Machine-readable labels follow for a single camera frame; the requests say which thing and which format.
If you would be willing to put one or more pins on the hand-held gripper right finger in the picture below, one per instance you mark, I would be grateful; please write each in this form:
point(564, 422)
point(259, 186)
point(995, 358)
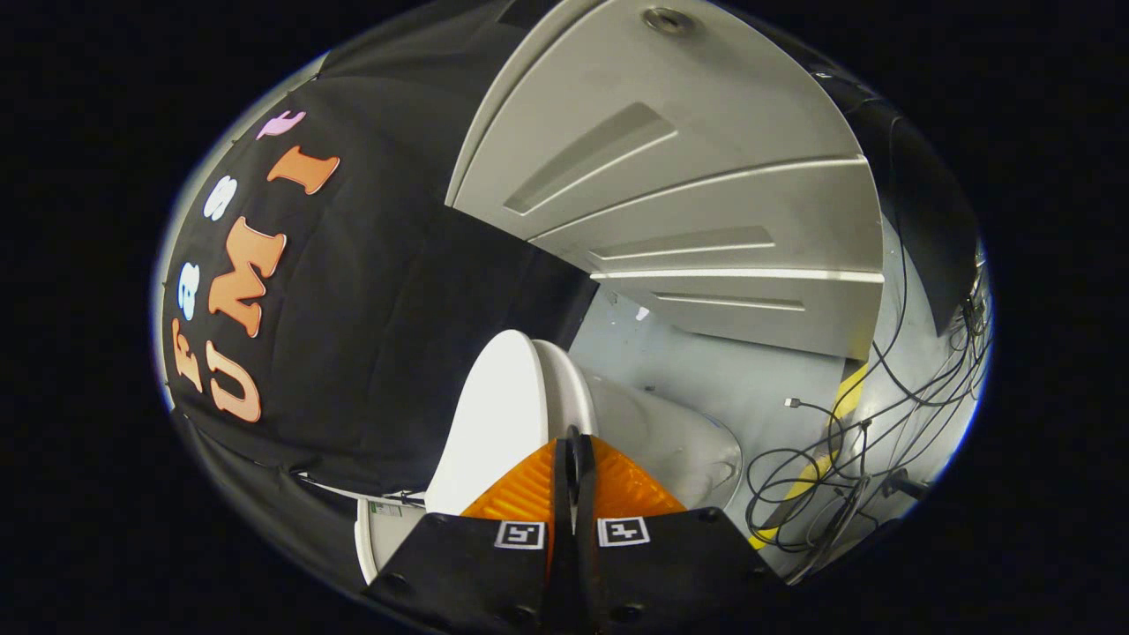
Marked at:
point(679, 564)

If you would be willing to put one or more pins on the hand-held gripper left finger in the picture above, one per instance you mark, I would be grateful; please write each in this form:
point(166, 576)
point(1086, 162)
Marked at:
point(476, 564)

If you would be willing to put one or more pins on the white toilet lid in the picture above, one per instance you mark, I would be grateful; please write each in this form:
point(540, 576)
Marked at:
point(494, 414)

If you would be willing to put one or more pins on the white toilet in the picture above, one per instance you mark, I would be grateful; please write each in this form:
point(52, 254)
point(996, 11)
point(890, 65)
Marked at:
point(670, 441)

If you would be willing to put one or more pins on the yellow floor tape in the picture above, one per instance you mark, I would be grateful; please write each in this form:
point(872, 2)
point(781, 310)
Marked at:
point(848, 397)

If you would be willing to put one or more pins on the black backdrop cloth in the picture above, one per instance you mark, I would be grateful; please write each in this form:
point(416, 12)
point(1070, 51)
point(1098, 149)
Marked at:
point(370, 309)

